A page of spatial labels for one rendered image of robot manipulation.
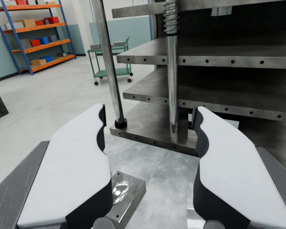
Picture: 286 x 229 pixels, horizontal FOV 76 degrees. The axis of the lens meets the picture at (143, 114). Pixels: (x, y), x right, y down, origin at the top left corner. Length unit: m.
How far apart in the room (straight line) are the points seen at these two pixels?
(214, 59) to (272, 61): 0.23
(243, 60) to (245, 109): 0.25
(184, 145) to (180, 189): 0.33
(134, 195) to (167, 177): 0.21
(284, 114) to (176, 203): 0.64
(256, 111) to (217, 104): 0.18
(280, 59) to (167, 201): 0.76
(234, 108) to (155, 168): 0.52
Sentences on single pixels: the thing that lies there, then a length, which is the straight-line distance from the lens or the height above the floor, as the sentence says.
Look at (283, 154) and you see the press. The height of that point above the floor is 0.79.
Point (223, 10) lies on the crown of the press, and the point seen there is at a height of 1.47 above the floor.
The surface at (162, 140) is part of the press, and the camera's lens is 1.19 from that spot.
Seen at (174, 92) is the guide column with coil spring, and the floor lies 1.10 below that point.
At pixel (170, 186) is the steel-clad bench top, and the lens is 0.91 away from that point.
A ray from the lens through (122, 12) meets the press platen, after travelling 1.17.
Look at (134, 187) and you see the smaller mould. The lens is 0.83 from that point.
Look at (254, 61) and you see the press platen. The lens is 0.97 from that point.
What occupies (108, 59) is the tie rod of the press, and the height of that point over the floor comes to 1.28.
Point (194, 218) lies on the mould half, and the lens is 0.75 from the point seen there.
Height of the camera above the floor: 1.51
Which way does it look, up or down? 29 degrees down
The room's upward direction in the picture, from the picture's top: 7 degrees counter-clockwise
